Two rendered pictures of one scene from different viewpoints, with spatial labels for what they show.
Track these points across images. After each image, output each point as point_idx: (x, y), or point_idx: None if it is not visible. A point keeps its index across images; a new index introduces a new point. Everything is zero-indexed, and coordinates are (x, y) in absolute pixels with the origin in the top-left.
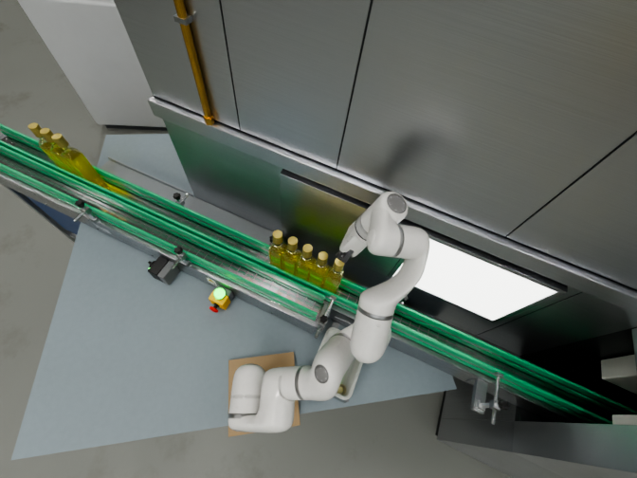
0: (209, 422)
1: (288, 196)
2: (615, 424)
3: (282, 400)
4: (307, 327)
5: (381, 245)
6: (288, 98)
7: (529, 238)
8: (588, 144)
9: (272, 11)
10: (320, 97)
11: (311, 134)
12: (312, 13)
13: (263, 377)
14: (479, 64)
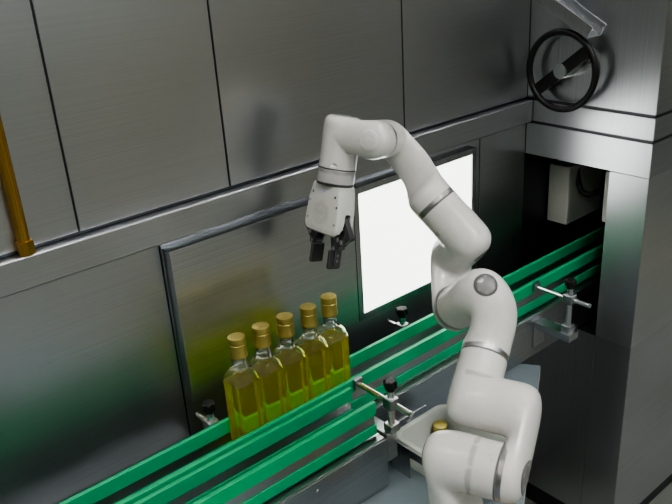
0: None
1: (191, 293)
2: None
3: (500, 378)
4: (378, 466)
5: (385, 130)
6: (146, 119)
7: (417, 118)
8: (388, 2)
9: (109, 20)
10: (184, 91)
11: (186, 154)
12: (153, 2)
13: (458, 404)
14: None
